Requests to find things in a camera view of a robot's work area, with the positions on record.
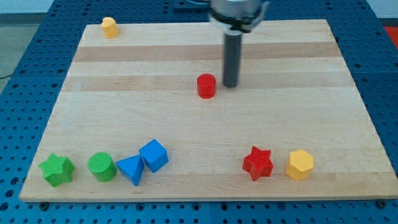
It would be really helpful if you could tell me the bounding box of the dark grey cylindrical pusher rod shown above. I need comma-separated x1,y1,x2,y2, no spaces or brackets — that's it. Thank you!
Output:
223,34,242,88

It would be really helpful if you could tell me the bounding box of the red cylinder block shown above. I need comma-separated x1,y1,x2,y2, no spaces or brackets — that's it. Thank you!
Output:
197,73,216,99

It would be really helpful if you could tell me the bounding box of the light wooden board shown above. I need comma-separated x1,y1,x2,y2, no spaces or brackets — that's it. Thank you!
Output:
20,19,397,202

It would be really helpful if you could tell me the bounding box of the yellow heart block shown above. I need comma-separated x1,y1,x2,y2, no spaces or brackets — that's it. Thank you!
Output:
101,17,119,39

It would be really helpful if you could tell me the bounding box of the red star block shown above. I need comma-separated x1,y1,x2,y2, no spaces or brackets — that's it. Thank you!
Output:
243,146,274,181

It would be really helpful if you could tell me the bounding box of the blue cube block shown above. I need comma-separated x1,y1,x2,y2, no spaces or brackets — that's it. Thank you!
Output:
139,139,169,173

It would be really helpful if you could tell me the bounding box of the yellow hexagon block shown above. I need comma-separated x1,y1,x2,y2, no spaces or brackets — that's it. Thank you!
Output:
285,149,314,180

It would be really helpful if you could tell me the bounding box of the blue triangle block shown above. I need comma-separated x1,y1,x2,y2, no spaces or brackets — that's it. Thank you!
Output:
116,155,144,186

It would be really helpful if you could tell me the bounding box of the green cylinder block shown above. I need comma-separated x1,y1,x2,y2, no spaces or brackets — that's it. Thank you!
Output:
88,152,117,182

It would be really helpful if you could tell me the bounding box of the blue perforated metal base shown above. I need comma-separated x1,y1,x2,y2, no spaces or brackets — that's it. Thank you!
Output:
1,1,397,223

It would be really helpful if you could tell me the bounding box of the green star block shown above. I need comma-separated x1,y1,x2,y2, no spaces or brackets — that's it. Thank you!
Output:
39,153,75,187

